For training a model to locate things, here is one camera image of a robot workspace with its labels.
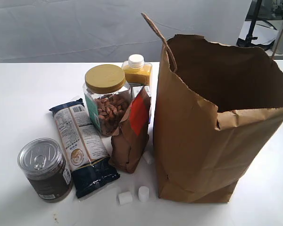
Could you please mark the dark blue noodle package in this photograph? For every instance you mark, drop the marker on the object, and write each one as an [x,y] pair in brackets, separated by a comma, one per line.
[87,156]

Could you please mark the large brown paper bag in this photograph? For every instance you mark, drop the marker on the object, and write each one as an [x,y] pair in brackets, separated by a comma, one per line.
[216,107]

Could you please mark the small blue white carton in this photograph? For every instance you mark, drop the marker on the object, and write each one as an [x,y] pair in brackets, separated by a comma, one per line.
[135,92]

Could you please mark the white marshmallow front left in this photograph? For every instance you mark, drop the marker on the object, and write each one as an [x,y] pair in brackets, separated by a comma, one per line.
[125,198]

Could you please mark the clear can with pull-tab lid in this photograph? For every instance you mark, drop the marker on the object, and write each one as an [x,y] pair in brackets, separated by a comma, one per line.
[46,168]

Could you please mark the yellow powder bottle white cap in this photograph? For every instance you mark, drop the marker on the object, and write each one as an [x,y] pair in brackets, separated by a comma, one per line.
[137,71]

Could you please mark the small brown pouch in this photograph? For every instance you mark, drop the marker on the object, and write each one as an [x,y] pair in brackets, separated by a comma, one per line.
[131,136]

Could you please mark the black tripod stand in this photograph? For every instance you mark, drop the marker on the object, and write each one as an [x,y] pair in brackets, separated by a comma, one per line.
[249,37]

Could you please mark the almond jar with yellow lid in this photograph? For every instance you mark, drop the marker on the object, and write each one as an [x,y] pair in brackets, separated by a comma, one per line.
[107,95]

